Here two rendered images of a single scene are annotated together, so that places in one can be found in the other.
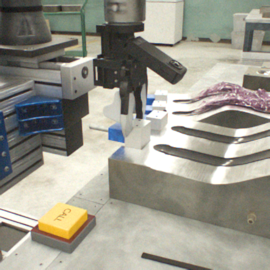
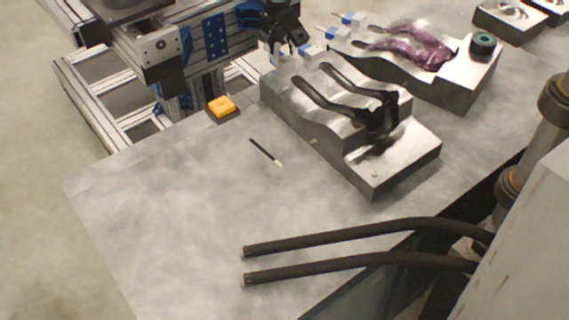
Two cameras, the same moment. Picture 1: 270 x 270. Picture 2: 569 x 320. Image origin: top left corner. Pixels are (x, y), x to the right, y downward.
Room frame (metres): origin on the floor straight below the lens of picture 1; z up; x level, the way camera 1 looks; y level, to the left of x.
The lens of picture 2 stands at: (-0.37, -0.59, 1.83)
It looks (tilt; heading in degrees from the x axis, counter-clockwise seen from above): 49 degrees down; 30
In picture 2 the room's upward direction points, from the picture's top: 1 degrees counter-clockwise
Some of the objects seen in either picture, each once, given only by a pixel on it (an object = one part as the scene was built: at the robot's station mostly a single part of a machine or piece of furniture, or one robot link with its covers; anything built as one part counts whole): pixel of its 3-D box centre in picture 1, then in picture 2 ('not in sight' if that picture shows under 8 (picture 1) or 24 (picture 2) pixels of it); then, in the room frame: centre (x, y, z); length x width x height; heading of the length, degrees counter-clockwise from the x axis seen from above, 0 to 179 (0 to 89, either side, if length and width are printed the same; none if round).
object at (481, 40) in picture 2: not in sight; (483, 43); (1.01, -0.50, 0.93); 0.08 x 0.08 x 0.04
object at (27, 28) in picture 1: (23, 23); not in sight; (1.03, 0.32, 1.09); 0.15 x 0.15 x 0.10
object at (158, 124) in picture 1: (138, 122); (304, 49); (0.76, -0.01, 0.89); 0.13 x 0.05 x 0.05; 66
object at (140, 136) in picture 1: (117, 131); (276, 58); (0.67, 0.04, 0.91); 0.13 x 0.05 x 0.05; 65
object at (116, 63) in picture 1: (121, 56); (277, 14); (0.66, 0.03, 1.07); 0.09 x 0.08 x 0.12; 66
